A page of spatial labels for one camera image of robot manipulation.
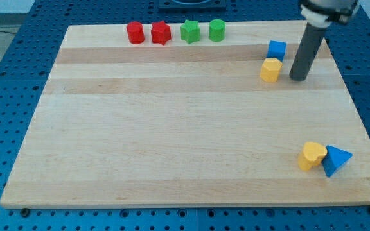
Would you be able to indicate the robot arm end white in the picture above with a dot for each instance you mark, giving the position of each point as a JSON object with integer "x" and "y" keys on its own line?
{"x": 321, "y": 13}

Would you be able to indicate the yellow hexagon block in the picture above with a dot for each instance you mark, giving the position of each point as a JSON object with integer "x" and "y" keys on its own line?
{"x": 270, "y": 70}

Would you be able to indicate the blue cube block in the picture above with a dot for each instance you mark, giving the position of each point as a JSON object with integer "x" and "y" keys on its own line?
{"x": 276, "y": 49}

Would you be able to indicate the yellow heart block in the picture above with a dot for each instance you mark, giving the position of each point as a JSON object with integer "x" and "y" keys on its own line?
{"x": 311, "y": 155}

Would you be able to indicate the wooden board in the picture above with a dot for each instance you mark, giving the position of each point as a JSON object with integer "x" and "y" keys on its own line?
{"x": 187, "y": 125}

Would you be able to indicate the green star block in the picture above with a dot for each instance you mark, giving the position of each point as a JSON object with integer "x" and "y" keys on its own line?
{"x": 190, "y": 31}

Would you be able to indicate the red star block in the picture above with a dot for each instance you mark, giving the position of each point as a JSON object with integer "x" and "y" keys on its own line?
{"x": 160, "y": 32}

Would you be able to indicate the green cylinder block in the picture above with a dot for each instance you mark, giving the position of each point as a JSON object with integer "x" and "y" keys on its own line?
{"x": 217, "y": 30}

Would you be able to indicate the red cylinder block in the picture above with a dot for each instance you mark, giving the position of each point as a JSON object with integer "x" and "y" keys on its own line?
{"x": 135, "y": 32}

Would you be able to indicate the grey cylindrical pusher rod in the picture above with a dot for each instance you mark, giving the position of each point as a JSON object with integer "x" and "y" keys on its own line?
{"x": 306, "y": 53}

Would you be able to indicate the blue triangle block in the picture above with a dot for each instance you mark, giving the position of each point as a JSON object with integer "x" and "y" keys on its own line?
{"x": 334, "y": 160}

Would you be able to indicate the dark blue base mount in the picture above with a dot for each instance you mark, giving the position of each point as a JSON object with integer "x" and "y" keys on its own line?
{"x": 191, "y": 4}

